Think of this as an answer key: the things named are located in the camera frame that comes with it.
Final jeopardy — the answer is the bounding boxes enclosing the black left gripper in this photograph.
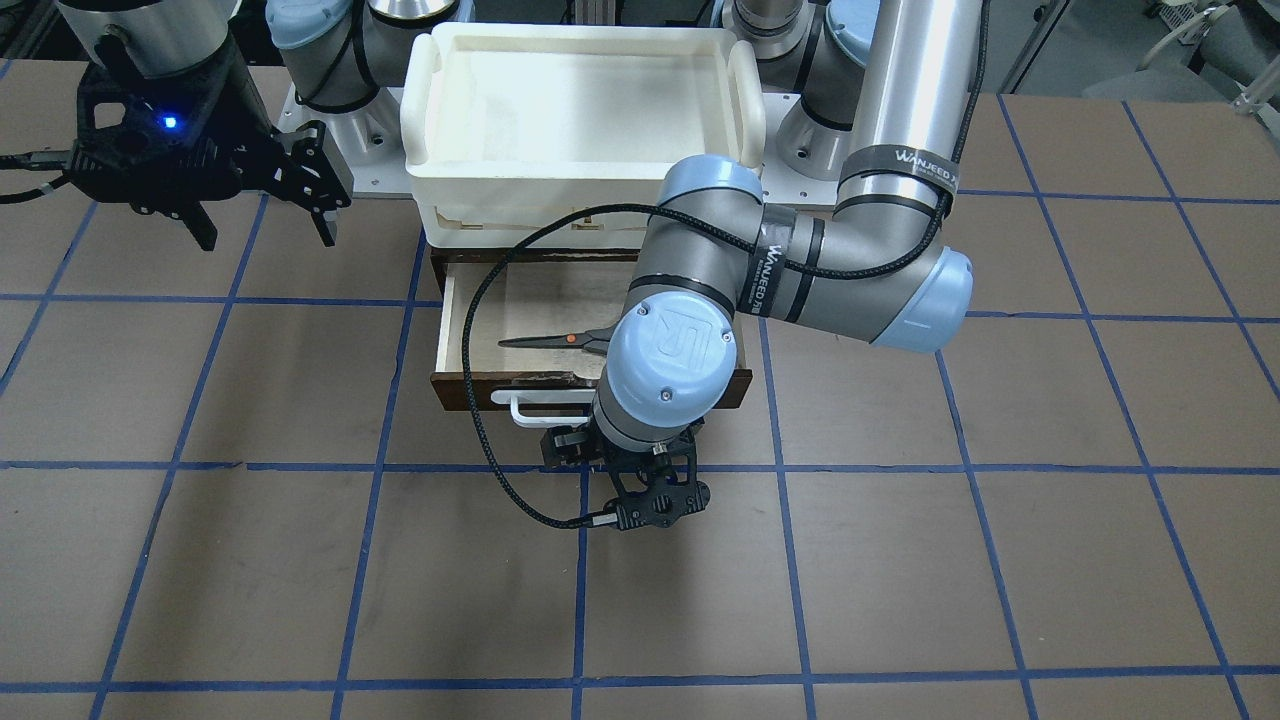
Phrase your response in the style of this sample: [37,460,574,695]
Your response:
[541,421,710,530]

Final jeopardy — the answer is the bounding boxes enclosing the cream plastic tray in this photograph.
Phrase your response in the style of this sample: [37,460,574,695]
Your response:
[399,22,765,250]

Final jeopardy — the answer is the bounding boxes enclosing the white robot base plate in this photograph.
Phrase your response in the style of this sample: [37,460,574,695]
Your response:
[279,86,412,199]

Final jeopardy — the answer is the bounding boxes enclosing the wooden drawer with white handle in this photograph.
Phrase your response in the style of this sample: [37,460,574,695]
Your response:
[431,252,754,428]

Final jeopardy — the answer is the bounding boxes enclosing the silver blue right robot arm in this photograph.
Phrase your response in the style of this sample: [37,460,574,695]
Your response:
[56,1,355,251]

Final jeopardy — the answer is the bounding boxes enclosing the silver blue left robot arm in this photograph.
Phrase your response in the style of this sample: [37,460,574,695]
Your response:
[543,1,989,530]

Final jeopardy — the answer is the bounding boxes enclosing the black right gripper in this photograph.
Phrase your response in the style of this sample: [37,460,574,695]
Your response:
[68,35,353,252]

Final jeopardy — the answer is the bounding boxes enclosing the grey orange handled scissors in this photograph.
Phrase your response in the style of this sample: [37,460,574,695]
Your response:
[498,325,616,356]

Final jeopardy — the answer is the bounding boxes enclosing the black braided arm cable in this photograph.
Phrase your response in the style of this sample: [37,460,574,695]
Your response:
[461,0,991,530]

